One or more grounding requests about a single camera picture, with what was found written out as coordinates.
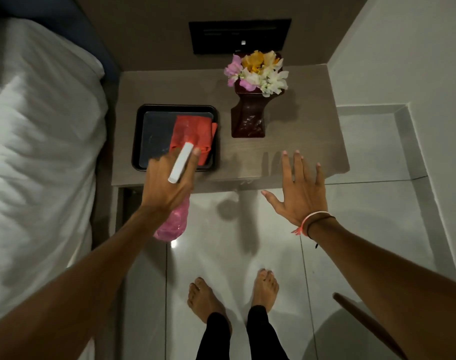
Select pink string bracelet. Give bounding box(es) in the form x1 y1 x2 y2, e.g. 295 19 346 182
291 211 332 237

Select person's left foot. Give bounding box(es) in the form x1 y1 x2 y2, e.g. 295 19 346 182
187 277 233 335

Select person's right forearm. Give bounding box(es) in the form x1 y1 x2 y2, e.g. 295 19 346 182
307 217 456 360

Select person's right leg black legging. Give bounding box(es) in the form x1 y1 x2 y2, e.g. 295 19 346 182
245 305 290 360

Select person's foot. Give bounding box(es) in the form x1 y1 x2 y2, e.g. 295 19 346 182
251 268 280 314
187 277 233 335

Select person's left forearm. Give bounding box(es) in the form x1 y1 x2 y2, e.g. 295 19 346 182
0 204 165 360

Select person's left hand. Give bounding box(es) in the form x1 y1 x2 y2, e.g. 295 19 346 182
141 147 203 223

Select person's leg black legging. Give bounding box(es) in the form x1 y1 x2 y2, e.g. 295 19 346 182
195 312 232 360
245 305 290 360

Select white bed duvet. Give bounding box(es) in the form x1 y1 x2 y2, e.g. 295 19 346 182
0 17 109 360

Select black string bracelet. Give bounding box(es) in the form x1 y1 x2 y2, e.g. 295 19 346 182
307 215 337 249

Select person's left leg black legging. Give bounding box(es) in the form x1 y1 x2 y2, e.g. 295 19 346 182
195 312 232 360

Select black square tray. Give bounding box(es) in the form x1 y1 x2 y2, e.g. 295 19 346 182
131 104 220 172

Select wooden bedside table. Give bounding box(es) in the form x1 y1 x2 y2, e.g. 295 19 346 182
111 63 351 195

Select pink spray bottle white nozzle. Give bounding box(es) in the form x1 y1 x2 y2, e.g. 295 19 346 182
153 142 195 243

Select bunch of mixed flowers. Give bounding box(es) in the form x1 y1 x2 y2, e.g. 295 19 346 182
224 50 290 98

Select dark blue headboard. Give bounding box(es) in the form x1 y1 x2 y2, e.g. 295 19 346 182
0 0 121 84

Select person's right hand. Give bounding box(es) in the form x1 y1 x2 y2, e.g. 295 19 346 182
261 150 329 228

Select dark brown wooden vase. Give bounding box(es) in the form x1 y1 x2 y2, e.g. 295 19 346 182
230 52 286 139

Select person's right foot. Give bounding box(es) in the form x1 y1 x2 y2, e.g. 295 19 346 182
251 268 280 314

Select black wall switch panel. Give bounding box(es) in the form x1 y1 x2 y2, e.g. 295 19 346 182
188 18 292 55

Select red cleaning cloth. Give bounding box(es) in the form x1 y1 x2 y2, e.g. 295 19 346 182
169 115 218 166

